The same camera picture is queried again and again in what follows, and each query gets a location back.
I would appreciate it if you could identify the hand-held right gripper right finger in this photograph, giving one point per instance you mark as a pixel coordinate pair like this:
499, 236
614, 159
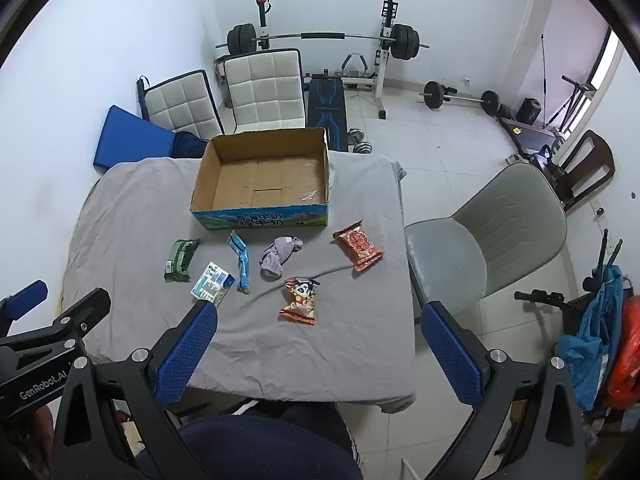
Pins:
452, 360

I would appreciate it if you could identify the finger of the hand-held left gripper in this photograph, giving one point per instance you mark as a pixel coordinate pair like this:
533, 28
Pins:
25, 297
85, 306

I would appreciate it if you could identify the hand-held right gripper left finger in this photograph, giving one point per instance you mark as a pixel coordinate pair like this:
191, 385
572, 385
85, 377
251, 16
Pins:
187, 355

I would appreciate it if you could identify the white and blue packet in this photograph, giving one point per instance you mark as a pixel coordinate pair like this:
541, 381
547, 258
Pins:
212, 282

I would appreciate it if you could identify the green packet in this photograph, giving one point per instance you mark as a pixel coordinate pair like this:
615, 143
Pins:
180, 260

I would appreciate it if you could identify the long blue packet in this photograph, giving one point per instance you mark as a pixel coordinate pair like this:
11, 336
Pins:
242, 260

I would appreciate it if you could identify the red and white snack packet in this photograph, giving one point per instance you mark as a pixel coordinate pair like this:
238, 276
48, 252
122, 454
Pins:
300, 300

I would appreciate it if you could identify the purple grey sock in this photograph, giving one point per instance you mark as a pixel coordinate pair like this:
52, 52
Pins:
277, 255

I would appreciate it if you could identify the cardboard box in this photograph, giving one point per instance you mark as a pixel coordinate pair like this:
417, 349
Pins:
260, 180

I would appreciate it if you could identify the grey tablecloth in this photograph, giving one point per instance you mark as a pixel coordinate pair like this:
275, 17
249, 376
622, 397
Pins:
150, 210

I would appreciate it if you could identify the person's dark trouser leg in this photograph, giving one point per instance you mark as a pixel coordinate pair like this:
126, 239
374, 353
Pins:
260, 450

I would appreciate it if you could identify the blue jacket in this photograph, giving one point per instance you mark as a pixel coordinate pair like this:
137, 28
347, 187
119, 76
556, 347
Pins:
590, 350

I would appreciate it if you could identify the grey plastic chair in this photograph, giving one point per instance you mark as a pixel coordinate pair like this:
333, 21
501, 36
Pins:
500, 220

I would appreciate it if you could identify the blue foam mat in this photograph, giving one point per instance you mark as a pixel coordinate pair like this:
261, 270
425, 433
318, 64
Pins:
130, 140

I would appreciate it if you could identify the orange bag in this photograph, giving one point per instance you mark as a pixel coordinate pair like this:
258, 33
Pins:
627, 350

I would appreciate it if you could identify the dark blue bag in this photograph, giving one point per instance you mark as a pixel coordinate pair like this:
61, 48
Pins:
190, 145

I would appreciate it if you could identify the white cushioned chair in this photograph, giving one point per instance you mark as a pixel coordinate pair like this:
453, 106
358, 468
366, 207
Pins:
265, 90
180, 102

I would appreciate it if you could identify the chrome dumbbell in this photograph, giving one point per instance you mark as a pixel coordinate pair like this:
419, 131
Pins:
364, 147
356, 135

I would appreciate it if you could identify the black exercise machine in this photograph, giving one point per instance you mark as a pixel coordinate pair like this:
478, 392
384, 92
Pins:
530, 132

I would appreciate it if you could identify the dark wooden chair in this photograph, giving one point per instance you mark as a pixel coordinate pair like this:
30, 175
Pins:
597, 155

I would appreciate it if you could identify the black speaker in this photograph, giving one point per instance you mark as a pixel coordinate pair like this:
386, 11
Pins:
530, 110

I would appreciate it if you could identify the short barbell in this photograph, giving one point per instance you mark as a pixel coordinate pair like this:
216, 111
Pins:
435, 94

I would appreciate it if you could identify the black weight bench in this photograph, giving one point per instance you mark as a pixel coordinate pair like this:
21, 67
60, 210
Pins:
325, 105

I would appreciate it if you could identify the white barbell rack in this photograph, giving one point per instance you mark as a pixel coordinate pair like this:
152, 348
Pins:
382, 75

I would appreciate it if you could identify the window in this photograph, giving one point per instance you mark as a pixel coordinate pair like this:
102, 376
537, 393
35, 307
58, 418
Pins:
607, 70

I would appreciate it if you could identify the long barbell with black plates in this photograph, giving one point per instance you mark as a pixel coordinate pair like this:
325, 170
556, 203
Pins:
320, 36

